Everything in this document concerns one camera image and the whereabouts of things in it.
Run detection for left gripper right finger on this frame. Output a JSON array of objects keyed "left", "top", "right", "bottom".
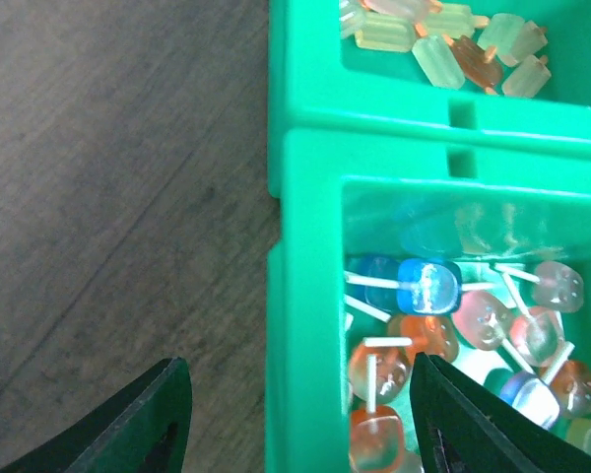
[{"left": 410, "top": 353, "right": 591, "bottom": 472}]

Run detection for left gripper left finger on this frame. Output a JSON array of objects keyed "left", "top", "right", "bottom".
[{"left": 0, "top": 358, "right": 192, "bottom": 472}]

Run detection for green bin lollipops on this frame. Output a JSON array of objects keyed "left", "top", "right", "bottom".
[{"left": 265, "top": 128, "right": 591, "bottom": 472}]

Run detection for green bin popsicle candies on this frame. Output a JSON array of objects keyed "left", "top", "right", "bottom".
[{"left": 267, "top": 1, "right": 591, "bottom": 196}]

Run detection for pile of popsicle candies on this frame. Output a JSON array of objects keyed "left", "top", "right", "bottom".
[{"left": 339, "top": 1, "right": 552, "bottom": 99}]

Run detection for pile of lollipops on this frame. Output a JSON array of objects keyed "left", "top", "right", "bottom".
[{"left": 344, "top": 255, "right": 591, "bottom": 456}]

